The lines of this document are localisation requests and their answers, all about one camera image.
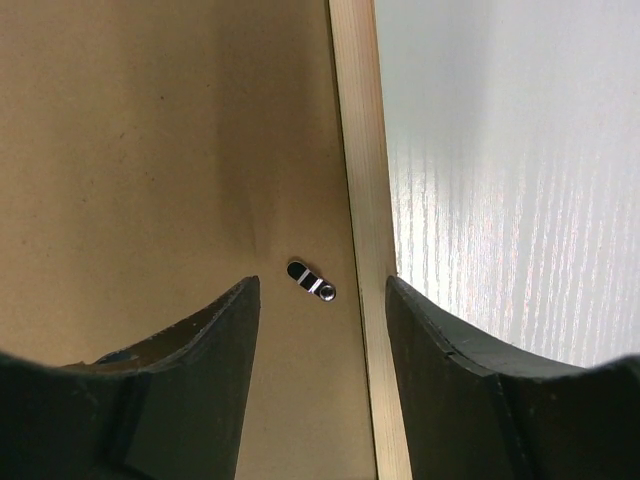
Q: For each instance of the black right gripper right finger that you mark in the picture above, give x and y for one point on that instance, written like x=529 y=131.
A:
x=475 y=407

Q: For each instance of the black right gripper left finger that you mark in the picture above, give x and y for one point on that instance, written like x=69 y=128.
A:
x=171 y=406

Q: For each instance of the brown cardboard backing board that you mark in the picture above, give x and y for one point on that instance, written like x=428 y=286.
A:
x=154 y=153

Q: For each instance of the green wooden photo frame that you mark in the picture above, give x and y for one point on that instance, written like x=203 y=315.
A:
x=355 y=43

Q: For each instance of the small metal frame turn clip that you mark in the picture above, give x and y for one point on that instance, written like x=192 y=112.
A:
x=311 y=282

